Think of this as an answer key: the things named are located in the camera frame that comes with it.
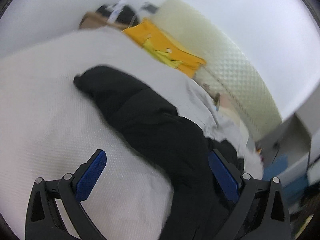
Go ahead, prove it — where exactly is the brown cardboard box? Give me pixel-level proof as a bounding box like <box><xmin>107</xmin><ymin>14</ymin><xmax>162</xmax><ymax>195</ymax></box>
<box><xmin>79</xmin><ymin>11</ymin><xmax>130</xmax><ymax>30</ymax></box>

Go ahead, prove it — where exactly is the white cabinet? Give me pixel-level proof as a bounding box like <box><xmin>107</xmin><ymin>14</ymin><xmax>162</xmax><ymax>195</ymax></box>
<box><xmin>260</xmin><ymin>105</ymin><xmax>320</xmax><ymax>178</ymax></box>

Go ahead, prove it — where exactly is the blue mat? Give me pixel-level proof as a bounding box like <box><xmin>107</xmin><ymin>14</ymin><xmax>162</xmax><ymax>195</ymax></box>
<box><xmin>262</xmin><ymin>154</ymin><xmax>290</xmax><ymax>180</ymax></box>

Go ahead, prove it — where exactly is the cream quilted mattress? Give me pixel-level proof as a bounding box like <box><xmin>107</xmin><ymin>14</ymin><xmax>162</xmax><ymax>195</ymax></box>
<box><xmin>154</xmin><ymin>0</ymin><xmax>283</xmax><ymax>140</ymax></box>

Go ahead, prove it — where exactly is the light grey cloth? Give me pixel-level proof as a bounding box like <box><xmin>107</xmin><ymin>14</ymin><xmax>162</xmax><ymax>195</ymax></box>
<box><xmin>185</xmin><ymin>76</ymin><xmax>263</xmax><ymax>178</ymax></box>

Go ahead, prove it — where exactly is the black garment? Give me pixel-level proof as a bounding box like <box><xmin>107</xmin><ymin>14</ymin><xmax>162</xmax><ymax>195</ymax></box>
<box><xmin>73</xmin><ymin>65</ymin><xmax>244</xmax><ymax>240</ymax></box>

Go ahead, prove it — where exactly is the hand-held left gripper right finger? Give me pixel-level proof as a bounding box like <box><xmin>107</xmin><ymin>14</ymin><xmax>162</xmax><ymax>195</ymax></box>
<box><xmin>208</xmin><ymin>149</ymin><xmax>291</xmax><ymax>240</ymax></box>

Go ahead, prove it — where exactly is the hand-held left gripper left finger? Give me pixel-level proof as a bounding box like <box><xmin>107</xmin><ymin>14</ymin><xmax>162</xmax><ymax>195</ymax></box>
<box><xmin>24</xmin><ymin>149</ymin><xmax>107</xmax><ymax>240</ymax></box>

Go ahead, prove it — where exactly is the yellow cloth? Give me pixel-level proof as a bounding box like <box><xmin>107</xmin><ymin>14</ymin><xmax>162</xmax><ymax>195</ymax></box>
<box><xmin>122</xmin><ymin>18</ymin><xmax>207</xmax><ymax>78</ymax></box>

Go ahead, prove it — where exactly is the dark bag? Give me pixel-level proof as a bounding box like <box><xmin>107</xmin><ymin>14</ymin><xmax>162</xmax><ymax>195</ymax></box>
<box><xmin>96</xmin><ymin>4</ymin><xmax>141</xmax><ymax>27</ymax></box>

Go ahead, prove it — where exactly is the white bed sheet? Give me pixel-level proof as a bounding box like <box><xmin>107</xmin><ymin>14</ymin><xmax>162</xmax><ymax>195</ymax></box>
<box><xmin>0</xmin><ymin>27</ymin><xmax>215</xmax><ymax>240</ymax></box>

